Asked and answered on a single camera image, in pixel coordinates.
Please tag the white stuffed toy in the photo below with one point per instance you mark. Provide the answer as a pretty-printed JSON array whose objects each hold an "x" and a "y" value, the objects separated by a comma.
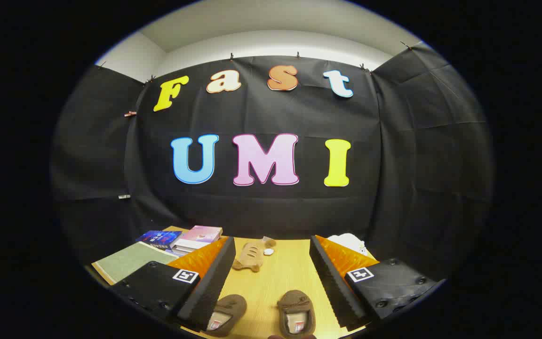
[{"x": 346, "y": 242}]

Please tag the brown fuzzy slipper shoe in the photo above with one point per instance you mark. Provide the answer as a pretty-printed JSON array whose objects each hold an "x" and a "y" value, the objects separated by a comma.
[
  {"x": 295, "y": 303},
  {"x": 231, "y": 308}
]

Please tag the cream fabric storage box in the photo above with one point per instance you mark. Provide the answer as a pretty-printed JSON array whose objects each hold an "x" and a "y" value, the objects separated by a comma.
[{"x": 130, "y": 261}]

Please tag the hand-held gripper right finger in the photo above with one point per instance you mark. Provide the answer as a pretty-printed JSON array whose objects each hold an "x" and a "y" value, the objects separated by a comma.
[{"x": 330, "y": 282}]

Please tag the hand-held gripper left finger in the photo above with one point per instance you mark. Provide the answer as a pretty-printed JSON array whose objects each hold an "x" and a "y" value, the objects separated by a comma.
[{"x": 214, "y": 282}]

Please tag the brown plush toy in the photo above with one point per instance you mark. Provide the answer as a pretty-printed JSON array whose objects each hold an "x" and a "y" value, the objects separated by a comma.
[{"x": 250, "y": 256}]

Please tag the pink cover book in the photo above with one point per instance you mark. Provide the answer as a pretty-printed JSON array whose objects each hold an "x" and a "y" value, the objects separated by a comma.
[{"x": 200, "y": 233}]

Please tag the white-edged book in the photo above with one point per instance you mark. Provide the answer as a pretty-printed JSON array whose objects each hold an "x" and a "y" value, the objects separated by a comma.
[{"x": 188, "y": 246}]

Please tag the pale blue book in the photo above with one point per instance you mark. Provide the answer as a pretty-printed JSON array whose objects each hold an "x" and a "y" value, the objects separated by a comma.
[{"x": 179, "y": 252}]

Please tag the blue cover book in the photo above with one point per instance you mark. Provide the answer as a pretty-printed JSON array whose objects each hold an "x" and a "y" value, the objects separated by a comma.
[{"x": 158, "y": 238}]

